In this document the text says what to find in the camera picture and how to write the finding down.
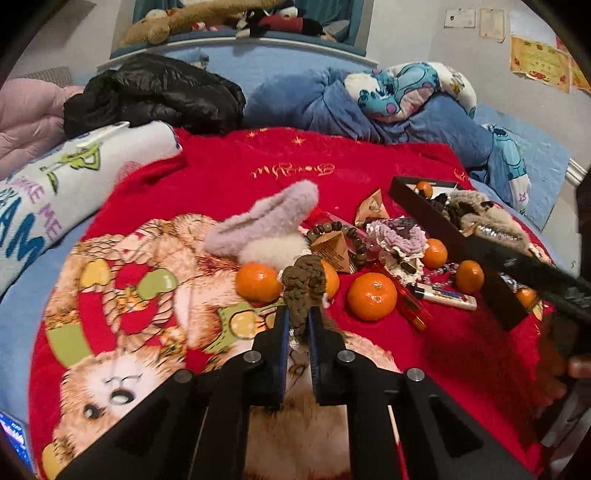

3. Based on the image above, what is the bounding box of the orange mandarin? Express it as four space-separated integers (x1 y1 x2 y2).
235 262 283 304
346 273 398 322
455 260 485 295
423 238 448 270

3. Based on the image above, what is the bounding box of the olive brown scrunchie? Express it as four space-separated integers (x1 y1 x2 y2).
281 254 327 343

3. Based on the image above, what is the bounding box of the lilac fluffy slipper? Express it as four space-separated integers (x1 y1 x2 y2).
204 180 318 271

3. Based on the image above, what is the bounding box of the person right hand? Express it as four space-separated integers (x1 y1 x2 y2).
535 315 590 407

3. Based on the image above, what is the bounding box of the black shallow box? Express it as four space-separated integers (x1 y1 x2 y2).
390 176 528 331

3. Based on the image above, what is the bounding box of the orange mandarin by box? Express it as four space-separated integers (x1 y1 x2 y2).
423 238 448 270

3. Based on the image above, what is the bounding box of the white lighter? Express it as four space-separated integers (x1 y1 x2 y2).
410 283 478 311

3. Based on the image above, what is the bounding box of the red teddy print blanket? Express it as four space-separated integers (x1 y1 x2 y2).
29 128 544 479

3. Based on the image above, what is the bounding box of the small mandarin in box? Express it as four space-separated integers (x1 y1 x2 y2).
416 181 433 199

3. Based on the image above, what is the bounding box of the lilac knitted scrunchie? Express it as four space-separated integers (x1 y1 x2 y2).
366 216 427 259

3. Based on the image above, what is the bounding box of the gold pyramid snack packet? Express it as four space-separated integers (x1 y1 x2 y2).
355 189 390 228

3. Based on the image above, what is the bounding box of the blue stitch print duvet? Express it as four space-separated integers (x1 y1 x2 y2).
245 62 531 212

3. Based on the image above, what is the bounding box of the white grinch print pillow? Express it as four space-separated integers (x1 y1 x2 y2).
0 121 181 291

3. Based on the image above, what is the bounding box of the white phone on pillow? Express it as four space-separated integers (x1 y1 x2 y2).
74 121 129 148

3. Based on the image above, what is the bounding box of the black puffer jacket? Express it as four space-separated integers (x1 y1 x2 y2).
63 53 246 139

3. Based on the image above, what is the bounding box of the pink quilted blanket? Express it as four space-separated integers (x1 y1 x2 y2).
0 78 83 179

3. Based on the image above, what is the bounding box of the blue curtain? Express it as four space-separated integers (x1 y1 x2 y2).
132 1 365 46

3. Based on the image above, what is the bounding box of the black red plush toy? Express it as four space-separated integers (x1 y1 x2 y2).
235 9 324 38

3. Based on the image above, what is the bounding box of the brown plush dog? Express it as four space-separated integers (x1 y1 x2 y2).
120 0 280 47

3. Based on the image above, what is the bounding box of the yellow certificate on wall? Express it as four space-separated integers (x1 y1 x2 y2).
510 36 572 93

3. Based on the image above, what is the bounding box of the wooden bead bracelet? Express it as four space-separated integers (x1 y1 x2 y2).
304 221 370 268

